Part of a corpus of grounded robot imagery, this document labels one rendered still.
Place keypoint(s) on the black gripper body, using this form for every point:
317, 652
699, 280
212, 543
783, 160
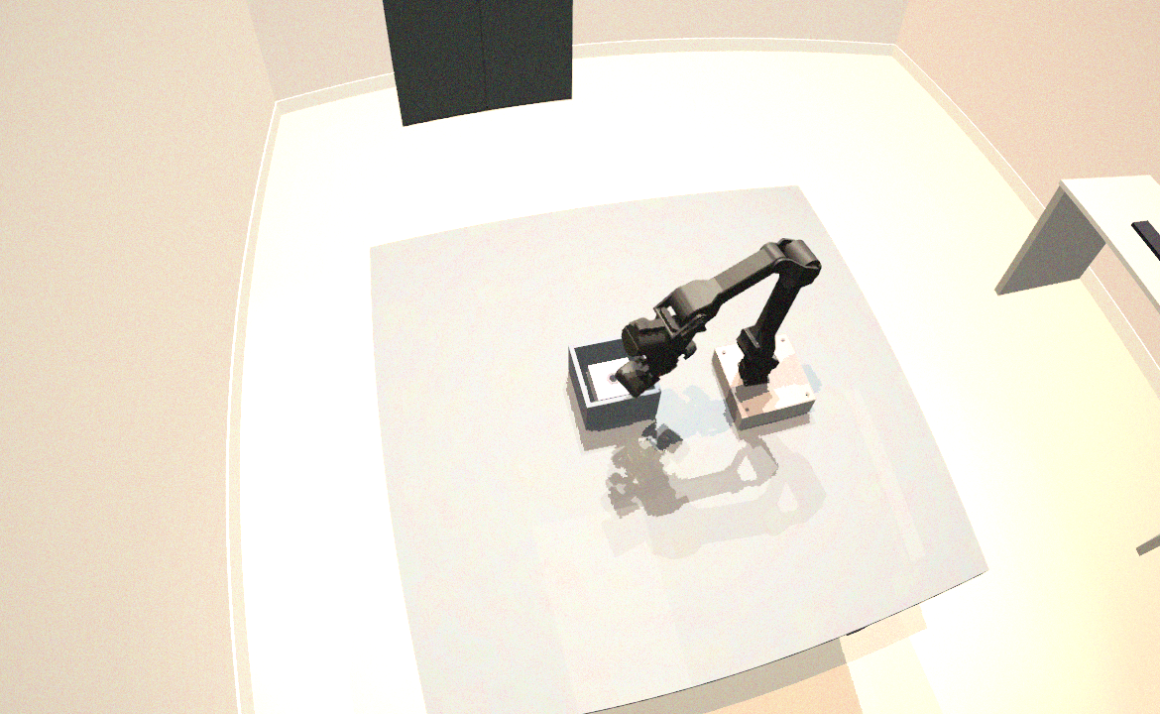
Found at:
636, 378

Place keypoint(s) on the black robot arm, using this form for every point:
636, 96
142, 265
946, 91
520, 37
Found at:
697, 302

